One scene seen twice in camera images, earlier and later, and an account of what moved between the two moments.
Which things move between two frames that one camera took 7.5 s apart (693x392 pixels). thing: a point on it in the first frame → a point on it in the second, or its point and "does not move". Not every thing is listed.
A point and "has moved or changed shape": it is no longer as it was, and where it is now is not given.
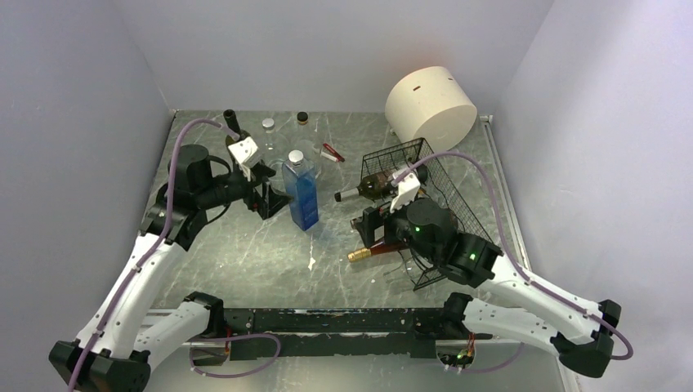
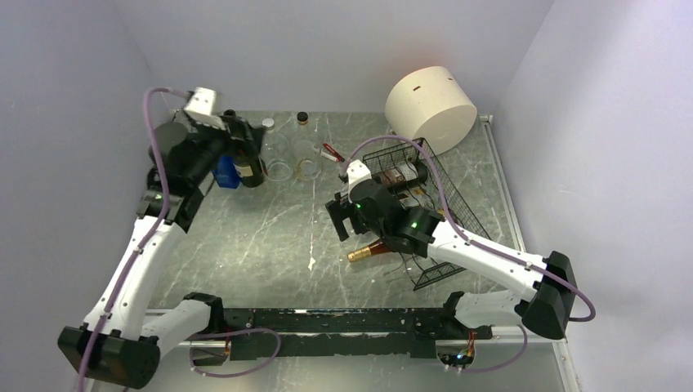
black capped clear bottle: (306, 142) does not move
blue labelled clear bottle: (301, 178) has moved or changed shape
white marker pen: (328, 156) does not move
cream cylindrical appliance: (432, 104) does not move
